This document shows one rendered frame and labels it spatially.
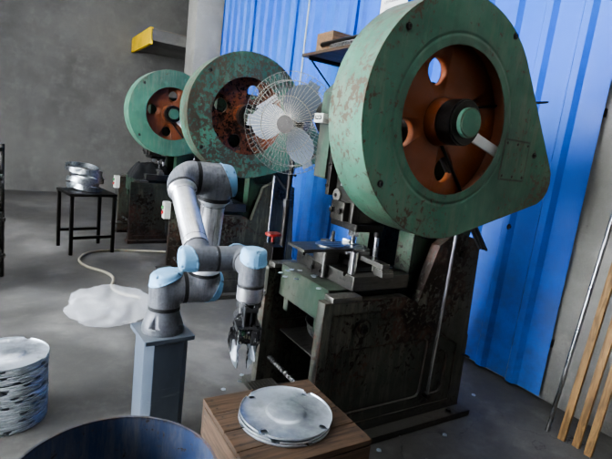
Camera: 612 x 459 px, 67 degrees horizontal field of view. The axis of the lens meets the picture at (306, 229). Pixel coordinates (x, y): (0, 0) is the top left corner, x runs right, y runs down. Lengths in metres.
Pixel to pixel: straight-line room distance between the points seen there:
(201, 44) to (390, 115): 5.64
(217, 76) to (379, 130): 1.81
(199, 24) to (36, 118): 2.91
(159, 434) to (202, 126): 2.15
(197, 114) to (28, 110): 5.34
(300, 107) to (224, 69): 0.66
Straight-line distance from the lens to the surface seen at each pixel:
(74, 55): 8.29
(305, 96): 2.71
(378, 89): 1.47
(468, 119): 1.66
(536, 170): 2.12
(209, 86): 3.11
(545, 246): 2.78
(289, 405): 1.58
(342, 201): 1.99
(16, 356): 2.15
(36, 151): 8.23
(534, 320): 2.86
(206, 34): 7.03
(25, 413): 2.17
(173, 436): 1.30
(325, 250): 1.92
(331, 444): 1.49
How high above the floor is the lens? 1.19
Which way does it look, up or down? 10 degrees down
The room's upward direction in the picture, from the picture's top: 7 degrees clockwise
